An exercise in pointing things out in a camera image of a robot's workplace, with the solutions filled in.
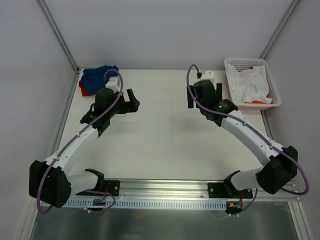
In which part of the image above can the white t shirt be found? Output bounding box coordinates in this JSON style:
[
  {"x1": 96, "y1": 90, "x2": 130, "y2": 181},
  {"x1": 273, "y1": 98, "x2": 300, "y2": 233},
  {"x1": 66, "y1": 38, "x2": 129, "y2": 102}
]
[{"x1": 227, "y1": 64, "x2": 269, "y2": 104}]

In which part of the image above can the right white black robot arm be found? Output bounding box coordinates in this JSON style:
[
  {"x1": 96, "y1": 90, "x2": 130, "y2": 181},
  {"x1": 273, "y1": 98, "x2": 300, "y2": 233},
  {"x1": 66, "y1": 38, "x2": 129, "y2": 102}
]
[{"x1": 186, "y1": 79, "x2": 299, "y2": 198}]

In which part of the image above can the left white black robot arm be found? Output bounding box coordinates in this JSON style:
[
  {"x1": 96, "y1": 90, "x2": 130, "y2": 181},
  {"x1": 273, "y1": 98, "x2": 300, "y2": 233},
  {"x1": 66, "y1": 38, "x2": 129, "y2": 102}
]
[{"x1": 28, "y1": 88, "x2": 140, "y2": 208}]

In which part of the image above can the folded red t shirt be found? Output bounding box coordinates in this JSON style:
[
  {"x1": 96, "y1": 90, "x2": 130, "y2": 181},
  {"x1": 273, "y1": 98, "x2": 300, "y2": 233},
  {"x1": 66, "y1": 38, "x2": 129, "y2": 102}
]
[{"x1": 78, "y1": 81, "x2": 95, "y2": 97}]

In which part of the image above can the folded blue t shirt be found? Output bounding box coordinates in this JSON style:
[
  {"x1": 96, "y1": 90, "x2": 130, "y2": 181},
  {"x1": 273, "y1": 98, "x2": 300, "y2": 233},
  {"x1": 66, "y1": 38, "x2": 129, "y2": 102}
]
[{"x1": 80, "y1": 65, "x2": 119, "y2": 94}]

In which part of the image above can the white plastic basket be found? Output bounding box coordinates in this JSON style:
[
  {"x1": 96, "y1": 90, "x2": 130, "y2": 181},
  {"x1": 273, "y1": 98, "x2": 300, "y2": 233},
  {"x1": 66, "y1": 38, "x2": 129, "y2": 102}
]
[{"x1": 224, "y1": 57, "x2": 282, "y2": 110}]

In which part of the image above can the orange t shirt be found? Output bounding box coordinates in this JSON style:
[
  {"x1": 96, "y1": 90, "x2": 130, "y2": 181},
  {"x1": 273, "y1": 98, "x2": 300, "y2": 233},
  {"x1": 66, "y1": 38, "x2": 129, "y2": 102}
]
[{"x1": 244, "y1": 93, "x2": 273, "y2": 104}]

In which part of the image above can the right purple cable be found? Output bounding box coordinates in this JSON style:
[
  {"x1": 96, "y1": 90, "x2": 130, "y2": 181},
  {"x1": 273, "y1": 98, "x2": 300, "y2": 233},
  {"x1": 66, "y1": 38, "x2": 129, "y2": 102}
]
[{"x1": 187, "y1": 64, "x2": 311, "y2": 195}]

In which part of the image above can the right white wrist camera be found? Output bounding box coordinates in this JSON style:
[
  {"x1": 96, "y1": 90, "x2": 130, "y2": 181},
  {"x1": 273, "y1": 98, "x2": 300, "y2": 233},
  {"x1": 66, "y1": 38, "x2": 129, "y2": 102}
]
[{"x1": 197, "y1": 70, "x2": 215, "y2": 81}]

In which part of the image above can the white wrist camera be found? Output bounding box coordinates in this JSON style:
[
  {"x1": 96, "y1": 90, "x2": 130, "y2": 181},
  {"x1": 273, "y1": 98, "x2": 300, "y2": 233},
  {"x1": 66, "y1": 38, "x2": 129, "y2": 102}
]
[
  {"x1": 197, "y1": 70, "x2": 215, "y2": 81},
  {"x1": 105, "y1": 76, "x2": 121, "y2": 93}
]

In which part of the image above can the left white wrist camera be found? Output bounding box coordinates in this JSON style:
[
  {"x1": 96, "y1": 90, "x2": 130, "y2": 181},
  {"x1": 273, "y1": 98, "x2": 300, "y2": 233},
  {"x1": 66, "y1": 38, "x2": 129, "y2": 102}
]
[{"x1": 105, "y1": 76, "x2": 121, "y2": 93}]

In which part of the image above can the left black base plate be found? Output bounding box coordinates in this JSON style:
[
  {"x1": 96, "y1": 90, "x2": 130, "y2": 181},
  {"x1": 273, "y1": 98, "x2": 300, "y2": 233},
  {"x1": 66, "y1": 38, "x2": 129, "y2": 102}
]
[{"x1": 76, "y1": 179, "x2": 121, "y2": 197}]

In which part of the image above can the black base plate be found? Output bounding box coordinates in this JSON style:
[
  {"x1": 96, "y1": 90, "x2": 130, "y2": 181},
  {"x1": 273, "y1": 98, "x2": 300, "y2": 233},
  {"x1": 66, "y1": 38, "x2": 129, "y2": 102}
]
[
  {"x1": 76, "y1": 179, "x2": 121, "y2": 197},
  {"x1": 207, "y1": 182, "x2": 253, "y2": 199}
]

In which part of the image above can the aluminium mounting rail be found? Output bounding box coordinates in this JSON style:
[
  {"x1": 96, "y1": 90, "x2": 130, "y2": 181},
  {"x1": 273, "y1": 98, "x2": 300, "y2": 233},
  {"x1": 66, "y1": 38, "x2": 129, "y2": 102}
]
[{"x1": 116, "y1": 179, "x2": 302, "y2": 202}]

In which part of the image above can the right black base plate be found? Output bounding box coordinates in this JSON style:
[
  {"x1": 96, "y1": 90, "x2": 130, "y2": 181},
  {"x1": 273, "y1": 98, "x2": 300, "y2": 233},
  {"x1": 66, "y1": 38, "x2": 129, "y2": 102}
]
[{"x1": 207, "y1": 182, "x2": 253, "y2": 199}]

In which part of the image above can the white slotted cable duct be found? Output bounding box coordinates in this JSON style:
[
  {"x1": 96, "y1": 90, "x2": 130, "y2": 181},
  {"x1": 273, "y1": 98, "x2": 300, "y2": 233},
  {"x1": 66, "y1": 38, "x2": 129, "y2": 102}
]
[{"x1": 39, "y1": 199, "x2": 227, "y2": 210}]

